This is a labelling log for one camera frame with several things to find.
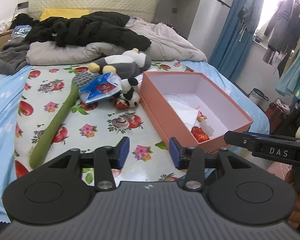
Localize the white face mask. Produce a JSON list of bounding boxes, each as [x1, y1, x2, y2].
[[166, 93, 198, 131]]

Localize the black jacket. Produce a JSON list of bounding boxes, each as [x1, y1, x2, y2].
[[11, 11, 151, 51]]

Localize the blue tissue pack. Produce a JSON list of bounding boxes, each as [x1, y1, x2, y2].
[[78, 73, 122, 105]]

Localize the beige grey duvet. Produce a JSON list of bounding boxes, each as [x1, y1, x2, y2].
[[26, 18, 207, 66]]

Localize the panda plush toy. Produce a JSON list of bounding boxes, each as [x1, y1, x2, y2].
[[120, 77, 140, 108]]

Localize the pink yellow small toy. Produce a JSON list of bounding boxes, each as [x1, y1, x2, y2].
[[197, 111, 207, 122]]

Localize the pink cardboard box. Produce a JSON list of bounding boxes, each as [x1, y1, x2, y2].
[[140, 71, 253, 153]]

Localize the clear plastic wrapper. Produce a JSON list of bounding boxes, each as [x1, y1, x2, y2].
[[200, 120, 214, 137]]

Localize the red snack packet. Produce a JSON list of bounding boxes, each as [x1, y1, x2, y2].
[[191, 126, 210, 143]]

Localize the grey wall cabinet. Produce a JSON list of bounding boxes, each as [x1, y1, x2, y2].
[[153, 0, 232, 41]]

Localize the hanging clothes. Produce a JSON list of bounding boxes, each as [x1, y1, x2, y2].
[[237, 0, 300, 98]]

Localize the person's right hand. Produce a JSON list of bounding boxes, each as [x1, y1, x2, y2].
[[284, 171, 300, 230]]

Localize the light blue bed sheet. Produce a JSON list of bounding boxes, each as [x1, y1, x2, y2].
[[0, 60, 271, 227]]

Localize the yellow pillow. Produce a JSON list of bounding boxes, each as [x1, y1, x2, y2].
[[40, 8, 90, 21]]

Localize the dark grey blanket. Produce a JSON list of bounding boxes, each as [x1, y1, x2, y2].
[[0, 37, 30, 75]]

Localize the fruit pattern bed mat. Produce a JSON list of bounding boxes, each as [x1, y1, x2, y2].
[[14, 64, 185, 183]]

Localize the blue curtain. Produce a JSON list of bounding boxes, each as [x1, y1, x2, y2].
[[209, 0, 253, 82]]

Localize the grey penguin plush toy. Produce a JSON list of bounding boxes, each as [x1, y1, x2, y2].
[[88, 48, 152, 79]]

